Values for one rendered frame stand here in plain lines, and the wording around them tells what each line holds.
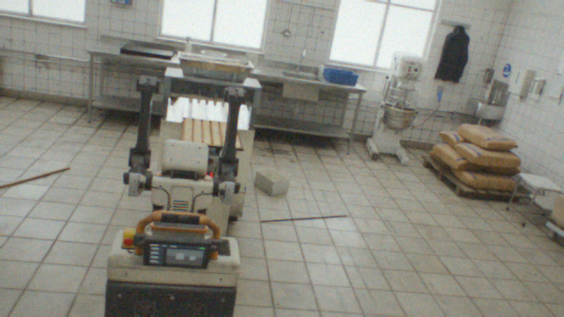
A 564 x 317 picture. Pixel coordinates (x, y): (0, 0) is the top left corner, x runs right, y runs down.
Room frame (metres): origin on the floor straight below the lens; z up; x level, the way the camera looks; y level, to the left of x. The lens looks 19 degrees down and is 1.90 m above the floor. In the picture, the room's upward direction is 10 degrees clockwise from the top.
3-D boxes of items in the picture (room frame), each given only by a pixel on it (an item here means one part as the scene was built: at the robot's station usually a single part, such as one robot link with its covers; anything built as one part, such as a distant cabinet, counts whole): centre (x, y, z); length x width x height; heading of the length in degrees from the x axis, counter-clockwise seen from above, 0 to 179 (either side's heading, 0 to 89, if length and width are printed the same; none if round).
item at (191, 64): (3.86, 0.61, 1.25); 0.56 x 0.29 x 0.14; 102
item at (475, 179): (5.76, -2.45, 0.19); 0.72 x 0.42 x 0.15; 104
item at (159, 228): (1.90, 0.37, 0.87); 0.23 x 0.15 x 0.11; 102
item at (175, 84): (3.86, 0.61, 1.01); 0.72 x 0.33 x 0.34; 102
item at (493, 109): (6.91, -2.67, 0.93); 0.99 x 0.38 x 1.09; 10
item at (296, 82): (6.43, 0.80, 0.61); 3.40 x 0.70 x 1.22; 100
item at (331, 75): (6.66, -0.60, 0.95); 0.40 x 0.30 x 0.14; 102
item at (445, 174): (6.05, -2.38, 0.06); 1.20 x 0.80 x 0.11; 12
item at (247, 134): (4.32, 0.71, 0.42); 1.28 x 0.72 x 0.84; 12
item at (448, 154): (6.02, -2.17, 0.32); 0.72 x 0.42 x 0.17; 14
